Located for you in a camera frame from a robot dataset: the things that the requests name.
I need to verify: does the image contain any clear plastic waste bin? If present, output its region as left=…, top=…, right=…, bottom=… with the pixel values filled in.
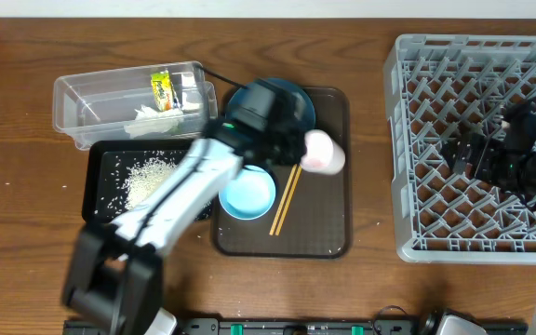
left=52, top=60, right=218, bottom=150

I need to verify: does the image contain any white tissue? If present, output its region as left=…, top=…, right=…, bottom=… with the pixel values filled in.
left=124, top=105, right=184, bottom=139

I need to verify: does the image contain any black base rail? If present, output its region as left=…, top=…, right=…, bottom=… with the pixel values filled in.
left=62, top=310, right=529, bottom=335

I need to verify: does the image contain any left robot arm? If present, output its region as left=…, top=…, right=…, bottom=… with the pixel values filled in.
left=60, top=83, right=315, bottom=334

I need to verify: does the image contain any pile of rice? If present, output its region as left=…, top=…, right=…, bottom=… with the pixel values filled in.
left=93, top=150, right=186, bottom=220

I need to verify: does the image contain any wooden chopstick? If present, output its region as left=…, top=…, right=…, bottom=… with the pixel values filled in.
left=274, top=164, right=303, bottom=237
left=268, top=163, right=299, bottom=236

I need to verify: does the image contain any light blue bowl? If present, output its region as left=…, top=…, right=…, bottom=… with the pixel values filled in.
left=219, top=165, right=276, bottom=221

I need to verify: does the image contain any pink cup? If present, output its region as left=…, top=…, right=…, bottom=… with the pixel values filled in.
left=300, top=129, right=346, bottom=175

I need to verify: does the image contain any brown serving tray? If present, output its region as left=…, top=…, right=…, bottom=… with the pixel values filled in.
left=209, top=86, right=354, bottom=260

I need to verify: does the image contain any black rectangular tray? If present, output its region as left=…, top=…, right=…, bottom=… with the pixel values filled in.
left=82, top=139, right=193, bottom=223

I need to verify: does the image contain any green yellow snack wrapper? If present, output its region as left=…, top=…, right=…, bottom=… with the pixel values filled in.
left=151, top=70, right=180, bottom=112

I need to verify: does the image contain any dark blue plate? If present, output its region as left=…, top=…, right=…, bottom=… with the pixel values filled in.
left=224, top=77, right=315, bottom=132

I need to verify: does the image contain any grey dishwasher rack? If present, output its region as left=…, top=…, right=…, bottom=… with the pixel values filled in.
left=383, top=34, right=536, bottom=265

